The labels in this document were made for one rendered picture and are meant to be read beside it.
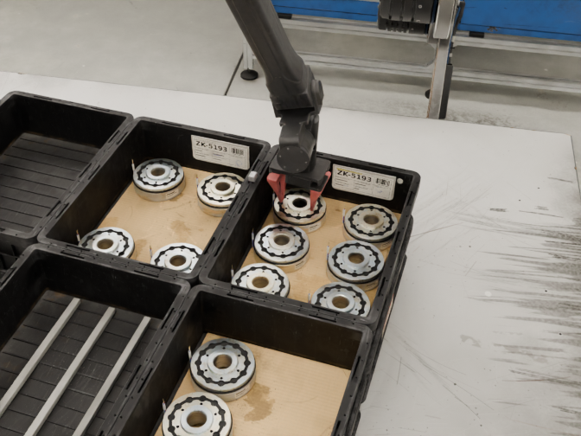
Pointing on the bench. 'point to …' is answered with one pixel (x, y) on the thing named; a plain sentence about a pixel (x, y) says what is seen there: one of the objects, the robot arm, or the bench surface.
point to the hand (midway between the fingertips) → (296, 201)
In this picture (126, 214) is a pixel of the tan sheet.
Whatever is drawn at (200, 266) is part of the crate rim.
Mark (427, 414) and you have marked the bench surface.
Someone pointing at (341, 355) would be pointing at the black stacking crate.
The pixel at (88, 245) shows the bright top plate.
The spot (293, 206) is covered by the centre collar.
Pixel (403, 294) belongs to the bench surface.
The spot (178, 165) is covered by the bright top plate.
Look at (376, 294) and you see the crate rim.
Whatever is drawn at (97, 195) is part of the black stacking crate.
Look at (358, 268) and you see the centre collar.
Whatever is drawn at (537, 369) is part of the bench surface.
